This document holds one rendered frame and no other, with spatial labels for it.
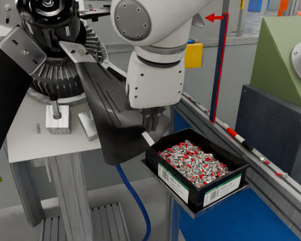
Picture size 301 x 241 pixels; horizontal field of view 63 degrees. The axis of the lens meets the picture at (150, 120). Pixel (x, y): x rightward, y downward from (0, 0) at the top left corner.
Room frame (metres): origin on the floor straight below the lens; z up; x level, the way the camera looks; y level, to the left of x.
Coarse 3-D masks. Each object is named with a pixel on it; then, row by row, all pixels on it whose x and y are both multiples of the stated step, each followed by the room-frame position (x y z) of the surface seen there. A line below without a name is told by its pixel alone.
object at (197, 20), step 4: (100, 8) 0.68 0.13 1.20; (104, 8) 0.65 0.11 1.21; (108, 8) 0.61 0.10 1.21; (196, 16) 0.65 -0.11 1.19; (200, 16) 0.66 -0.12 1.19; (192, 20) 0.63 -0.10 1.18; (196, 20) 0.63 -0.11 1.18; (200, 20) 0.64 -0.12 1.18; (192, 24) 0.61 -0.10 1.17; (196, 24) 0.62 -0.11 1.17; (200, 24) 0.62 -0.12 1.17; (204, 24) 0.63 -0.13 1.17
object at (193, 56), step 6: (186, 48) 0.93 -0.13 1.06; (192, 48) 0.93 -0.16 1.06; (198, 48) 0.94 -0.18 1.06; (186, 54) 0.93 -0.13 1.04; (192, 54) 0.93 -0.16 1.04; (198, 54) 0.94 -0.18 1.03; (186, 60) 0.93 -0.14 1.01; (192, 60) 0.93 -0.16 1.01; (198, 60) 0.94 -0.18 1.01; (186, 66) 0.93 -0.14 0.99; (192, 66) 0.93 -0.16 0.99; (198, 66) 0.94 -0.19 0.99
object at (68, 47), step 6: (60, 42) 0.53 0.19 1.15; (66, 42) 0.55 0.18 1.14; (66, 48) 0.52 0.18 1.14; (72, 48) 0.55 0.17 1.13; (78, 48) 0.57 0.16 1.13; (84, 48) 0.60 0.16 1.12; (72, 54) 0.52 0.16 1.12; (78, 54) 0.55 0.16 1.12; (84, 54) 0.57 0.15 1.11; (90, 54) 0.59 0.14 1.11; (78, 60) 0.52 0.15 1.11; (84, 60) 0.54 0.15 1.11; (90, 60) 0.57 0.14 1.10
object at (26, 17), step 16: (16, 0) 0.52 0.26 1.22; (32, 0) 0.54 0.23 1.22; (64, 0) 0.55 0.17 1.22; (32, 16) 0.52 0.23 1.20; (48, 16) 0.52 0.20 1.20; (64, 16) 0.54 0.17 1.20; (48, 32) 0.51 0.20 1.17; (64, 32) 0.53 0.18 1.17; (80, 32) 0.64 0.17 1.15; (48, 48) 0.58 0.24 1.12
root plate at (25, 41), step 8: (16, 32) 0.52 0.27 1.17; (24, 32) 0.53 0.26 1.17; (8, 40) 0.51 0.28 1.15; (16, 40) 0.52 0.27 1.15; (24, 40) 0.53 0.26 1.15; (32, 40) 0.54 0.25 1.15; (0, 48) 0.49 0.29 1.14; (8, 48) 0.50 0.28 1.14; (16, 48) 0.52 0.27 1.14; (24, 48) 0.53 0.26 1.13; (32, 48) 0.54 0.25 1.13; (40, 48) 0.55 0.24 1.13; (16, 56) 0.51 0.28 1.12; (24, 56) 0.52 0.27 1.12; (32, 56) 0.54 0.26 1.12; (40, 56) 0.55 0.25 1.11; (24, 64) 0.52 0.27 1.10; (32, 64) 0.54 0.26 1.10; (40, 64) 0.55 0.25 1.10; (32, 72) 0.53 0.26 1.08
